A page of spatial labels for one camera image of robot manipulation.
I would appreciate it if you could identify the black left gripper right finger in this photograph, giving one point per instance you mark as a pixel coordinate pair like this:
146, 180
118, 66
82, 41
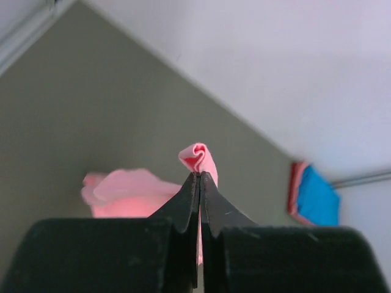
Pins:
241, 256

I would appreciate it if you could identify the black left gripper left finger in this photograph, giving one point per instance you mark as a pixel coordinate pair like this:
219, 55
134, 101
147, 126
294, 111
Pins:
154, 254

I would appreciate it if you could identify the pink t-shirt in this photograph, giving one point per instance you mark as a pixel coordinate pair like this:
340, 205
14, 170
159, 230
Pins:
138, 193

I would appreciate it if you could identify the folded blue t-shirt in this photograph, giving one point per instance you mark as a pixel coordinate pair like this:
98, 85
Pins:
317, 202

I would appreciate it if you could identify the folded dark red t-shirt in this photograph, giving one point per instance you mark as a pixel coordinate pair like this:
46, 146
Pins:
297, 171

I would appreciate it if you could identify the aluminium frame rail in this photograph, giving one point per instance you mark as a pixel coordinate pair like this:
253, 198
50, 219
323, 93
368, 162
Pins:
23, 22

